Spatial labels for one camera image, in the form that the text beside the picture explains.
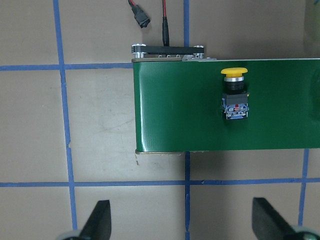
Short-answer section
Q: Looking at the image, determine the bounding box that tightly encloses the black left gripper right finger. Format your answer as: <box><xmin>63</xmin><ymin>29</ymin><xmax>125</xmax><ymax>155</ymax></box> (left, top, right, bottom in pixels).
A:
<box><xmin>251</xmin><ymin>197</ymin><xmax>304</xmax><ymax>240</ymax></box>

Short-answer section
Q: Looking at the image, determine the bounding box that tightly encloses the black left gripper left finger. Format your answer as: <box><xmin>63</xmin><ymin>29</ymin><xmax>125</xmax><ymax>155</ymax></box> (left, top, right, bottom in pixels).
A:
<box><xmin>79</xmin><ymin>200</ymin><xmax>111</xmax><ymax>240</ymax></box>

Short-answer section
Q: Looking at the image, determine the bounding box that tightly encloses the yellow push button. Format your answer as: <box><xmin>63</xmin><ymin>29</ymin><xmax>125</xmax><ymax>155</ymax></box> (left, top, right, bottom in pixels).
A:
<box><xmin>220</xmin><ymin>67</ymin><xmax>250</xmax><ymax>120</ymax></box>

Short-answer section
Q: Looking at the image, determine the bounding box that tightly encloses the red black power cable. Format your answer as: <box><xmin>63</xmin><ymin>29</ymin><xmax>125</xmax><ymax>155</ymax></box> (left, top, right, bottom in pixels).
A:
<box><xmin>161</xmin><ymin>0</ymin><xmax>171</xmax><ymax>47</ymax></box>

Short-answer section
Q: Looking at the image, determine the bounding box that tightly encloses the green conveyor belt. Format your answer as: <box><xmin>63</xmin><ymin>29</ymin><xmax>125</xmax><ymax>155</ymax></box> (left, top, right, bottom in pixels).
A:
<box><xmin>131</xmin><ymin>44</ymin><xmax>320</xmax><ymax>153</ymax></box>

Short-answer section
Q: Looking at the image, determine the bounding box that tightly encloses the black cable connector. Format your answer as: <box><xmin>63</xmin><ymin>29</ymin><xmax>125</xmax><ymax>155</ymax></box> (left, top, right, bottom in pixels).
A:
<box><xmin>128</xmin><ymin>0</ymin><xmax>151</xmax><ymax>28</ymax></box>

